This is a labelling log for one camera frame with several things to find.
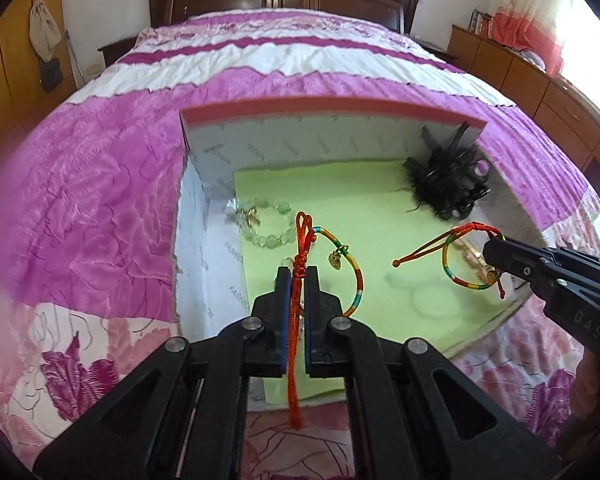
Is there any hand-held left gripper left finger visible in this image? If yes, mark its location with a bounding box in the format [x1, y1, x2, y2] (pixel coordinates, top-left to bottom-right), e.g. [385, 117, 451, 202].
[32, 266, 291, 480]

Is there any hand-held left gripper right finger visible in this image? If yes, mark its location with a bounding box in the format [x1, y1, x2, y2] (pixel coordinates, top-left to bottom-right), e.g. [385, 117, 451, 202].
[304, 266, 563, 480]

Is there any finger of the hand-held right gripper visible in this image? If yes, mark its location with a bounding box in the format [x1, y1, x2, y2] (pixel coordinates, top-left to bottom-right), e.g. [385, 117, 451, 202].
[482, 236, 571, 276]
[500, 265, 577, 307]

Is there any rainbow cord bracelet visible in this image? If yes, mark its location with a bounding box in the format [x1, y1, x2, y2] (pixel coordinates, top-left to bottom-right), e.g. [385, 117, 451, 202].
[392, 222, 508, 301]
[286, 211, 365, 431]

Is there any jade bead bracelet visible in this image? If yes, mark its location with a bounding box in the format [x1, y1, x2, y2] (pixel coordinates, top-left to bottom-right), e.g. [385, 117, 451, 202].
[225, 197, 297, 250]

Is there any black feather hair accessory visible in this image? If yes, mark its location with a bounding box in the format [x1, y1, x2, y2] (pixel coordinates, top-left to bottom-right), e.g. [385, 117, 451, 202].
[394, 122, 492, 221]

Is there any pink cardboard box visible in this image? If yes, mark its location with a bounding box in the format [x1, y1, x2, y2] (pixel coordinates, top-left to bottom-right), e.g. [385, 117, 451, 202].
[172, 94, 600, 403]

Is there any green paper box liner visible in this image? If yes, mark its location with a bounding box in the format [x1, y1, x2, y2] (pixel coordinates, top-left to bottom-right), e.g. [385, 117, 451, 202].
[234, 159, 523, 403]

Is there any wooden low cabinet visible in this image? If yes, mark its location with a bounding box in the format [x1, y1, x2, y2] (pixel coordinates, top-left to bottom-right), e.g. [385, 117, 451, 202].
[447, 24, 600, 196]

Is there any pink floral blanket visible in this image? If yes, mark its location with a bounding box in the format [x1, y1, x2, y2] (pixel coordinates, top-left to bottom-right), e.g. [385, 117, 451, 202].
[0, 7, 600, 480]

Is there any dark wooden nightstand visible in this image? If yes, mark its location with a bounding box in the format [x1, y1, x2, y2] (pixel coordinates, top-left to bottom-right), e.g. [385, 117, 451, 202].
[415, 35, 456, 61]
[97, 35, 141, 67]

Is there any row of books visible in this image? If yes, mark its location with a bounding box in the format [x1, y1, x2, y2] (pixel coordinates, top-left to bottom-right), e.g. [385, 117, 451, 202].
[470, 9, 495, 37]

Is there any patterned orange curtain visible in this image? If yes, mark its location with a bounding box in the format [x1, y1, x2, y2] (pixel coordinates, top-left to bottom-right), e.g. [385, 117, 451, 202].
[490, 0, 576, 77]

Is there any small black bag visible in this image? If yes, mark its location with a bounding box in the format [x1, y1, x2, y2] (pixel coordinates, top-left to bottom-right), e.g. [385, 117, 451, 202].
[39, 57, 64, 92]

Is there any beige cloth bag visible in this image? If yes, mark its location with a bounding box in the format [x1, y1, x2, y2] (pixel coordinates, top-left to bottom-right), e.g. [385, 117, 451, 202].
[28, 0, 62, 60]

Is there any wooden wardrobe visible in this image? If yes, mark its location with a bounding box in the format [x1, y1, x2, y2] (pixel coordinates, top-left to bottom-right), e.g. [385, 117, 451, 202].
[0, 0, 88, 171]

